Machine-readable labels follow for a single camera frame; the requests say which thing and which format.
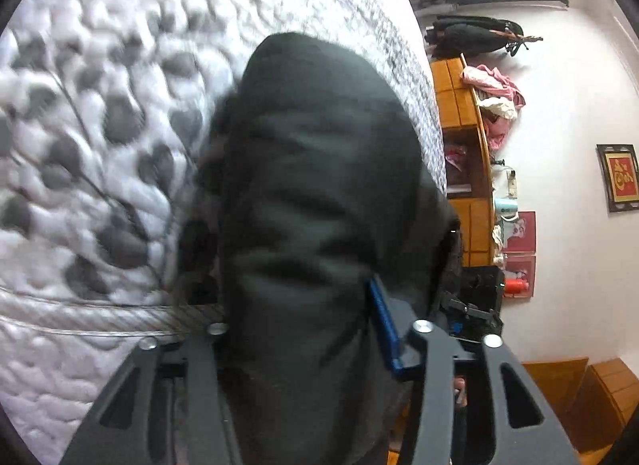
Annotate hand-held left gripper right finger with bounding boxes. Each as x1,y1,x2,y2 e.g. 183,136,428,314
367,276,582,465

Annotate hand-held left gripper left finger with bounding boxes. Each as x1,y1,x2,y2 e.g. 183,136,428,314
60,321,245,465

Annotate black pants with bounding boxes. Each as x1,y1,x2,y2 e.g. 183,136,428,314
172,32,465,465

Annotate teal cup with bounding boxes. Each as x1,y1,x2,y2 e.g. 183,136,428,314
494,198,520,222

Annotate red patterned cloth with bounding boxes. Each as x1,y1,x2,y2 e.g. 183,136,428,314
444,143,471,175

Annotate wooden box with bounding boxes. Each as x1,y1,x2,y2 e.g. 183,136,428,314
564,359,639,453

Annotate wooden shelf cabinet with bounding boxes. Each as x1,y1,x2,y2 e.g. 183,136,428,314
430,54,497,268

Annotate pink clothes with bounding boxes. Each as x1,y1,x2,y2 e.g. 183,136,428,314
459,64,527,146

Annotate grey quilted bedspread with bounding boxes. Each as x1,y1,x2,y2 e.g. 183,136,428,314
0,0,447,465

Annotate red wall poster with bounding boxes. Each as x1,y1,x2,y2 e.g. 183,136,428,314
503,255,536,298
502,211,536,252

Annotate framed wall picture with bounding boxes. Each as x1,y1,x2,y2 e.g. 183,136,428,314
596,144,639,213

